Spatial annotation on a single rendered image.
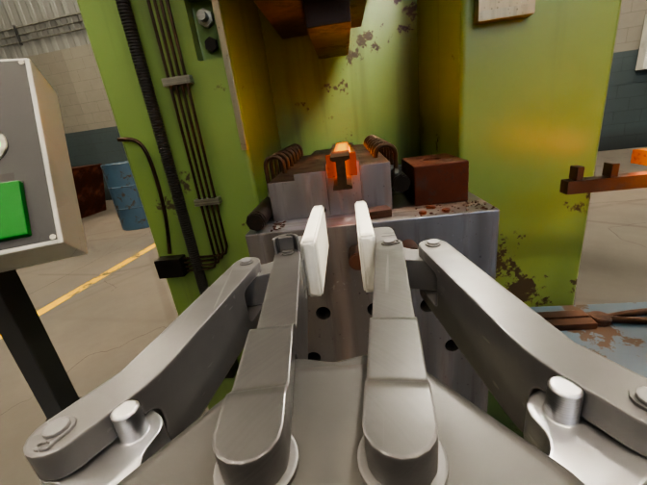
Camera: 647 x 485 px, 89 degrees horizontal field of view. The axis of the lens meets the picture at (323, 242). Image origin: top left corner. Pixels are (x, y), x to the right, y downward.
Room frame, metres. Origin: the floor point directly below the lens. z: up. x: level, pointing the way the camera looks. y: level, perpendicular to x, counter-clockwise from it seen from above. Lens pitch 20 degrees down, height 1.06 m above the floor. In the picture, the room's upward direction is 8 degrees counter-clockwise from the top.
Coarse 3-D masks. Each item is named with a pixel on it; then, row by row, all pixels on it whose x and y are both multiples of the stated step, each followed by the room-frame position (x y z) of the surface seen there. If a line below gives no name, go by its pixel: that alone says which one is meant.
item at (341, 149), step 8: (336, 144) 0.81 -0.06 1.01; (344, 144) 0.78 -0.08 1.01; (336, 152) 0.50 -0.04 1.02; (344, 152) 0.48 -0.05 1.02; (352, 152) 0.51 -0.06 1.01; (328, 160) 0.52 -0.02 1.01; (336, 160) 0.44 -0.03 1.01; (344, 160) 0.43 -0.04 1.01; (352, 160) 0.51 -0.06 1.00; (328, 168) 0.52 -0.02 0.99; (336, 168) 0.44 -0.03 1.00; (344, 168) 0.43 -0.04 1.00; (352, 168) 0.51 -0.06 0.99; (328, 176) 0.52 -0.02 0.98; (336, 176) 0.52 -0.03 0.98; (344, 176) 0.43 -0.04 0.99; (336, 184) 0.45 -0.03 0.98; (344, 184) 0.43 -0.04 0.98
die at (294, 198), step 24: (360, 144) 0.92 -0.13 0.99; (312, 168) 0.57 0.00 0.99; (360, 168) 0.53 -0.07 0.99; (384, 168) 0.52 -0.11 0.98; (288, 192) 0.54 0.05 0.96; (312, 192) 0.53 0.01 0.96; (336, 192) 0.53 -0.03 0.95; (360, 192) 0.53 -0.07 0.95; (384, 192) 0.52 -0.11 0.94; (288, 216) 0.54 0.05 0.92
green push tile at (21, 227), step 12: (0, 192) 0.43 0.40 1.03; (12, 192) 0.43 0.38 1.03; (24, 192) 0.44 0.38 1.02; (0, 204) 0.42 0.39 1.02; (12, 204) 0.42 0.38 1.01; (24, 204) 0.43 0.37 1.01; (0, 216) 0.41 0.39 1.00; (12, 216) 0.42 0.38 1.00; (24, 216) 0.42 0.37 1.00; (0, 228) 0.40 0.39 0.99; (12, 228) 0.41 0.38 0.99; (24, 228) 0.41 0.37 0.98; (0, 240) 0.40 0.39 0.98
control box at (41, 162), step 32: (0, 64) 0.53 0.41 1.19; (32, 64) 0.55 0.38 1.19; (0, 96) 0.51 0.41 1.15; (32, 96) 0.52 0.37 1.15; (0, 128) 0.48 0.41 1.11; (32, 128) 0.49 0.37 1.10; (0, 160) 0.46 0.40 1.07; (32, 160) 0.47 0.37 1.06; (64, 160) 0.53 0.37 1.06; (32, 192) 0.44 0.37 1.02; (64, 192) 0.48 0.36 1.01; (32, 224) 0.42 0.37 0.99; (64, 224) 0.44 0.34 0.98; (0, 256) 0.40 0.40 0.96; (32, 256) 0.42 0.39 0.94; (64, 256) 0.46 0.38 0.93
